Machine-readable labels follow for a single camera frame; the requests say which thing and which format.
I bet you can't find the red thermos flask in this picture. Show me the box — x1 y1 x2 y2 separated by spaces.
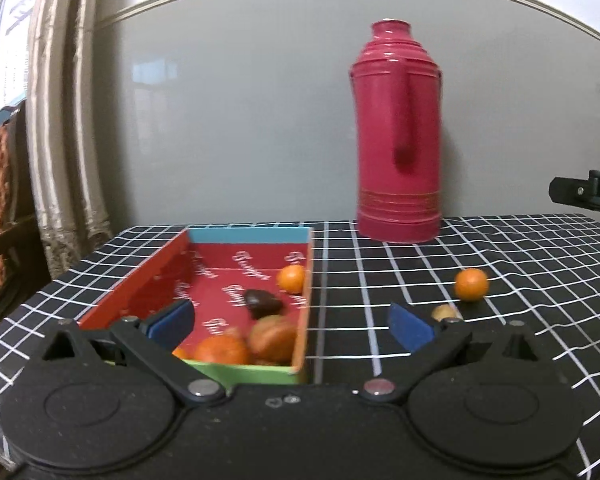
350 20 442 244

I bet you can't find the wicker chair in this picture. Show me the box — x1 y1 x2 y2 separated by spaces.
0 103 50 321

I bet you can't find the beige curtain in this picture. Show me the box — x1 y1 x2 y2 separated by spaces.
26 0 112 278

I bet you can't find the brown potato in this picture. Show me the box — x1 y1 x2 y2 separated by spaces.
431 304 463 322

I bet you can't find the dark brown chestnut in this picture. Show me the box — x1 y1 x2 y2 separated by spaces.
242 289 284 320

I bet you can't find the red cardboard box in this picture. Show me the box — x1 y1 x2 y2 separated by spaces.
79 226 314 388

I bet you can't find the black white grid tablecloth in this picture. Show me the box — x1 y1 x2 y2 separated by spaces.
0 214 600 479

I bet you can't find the orange tangerine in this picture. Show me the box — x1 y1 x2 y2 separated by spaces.
192 333 251 365
454 268 489 302
276 264 306 295

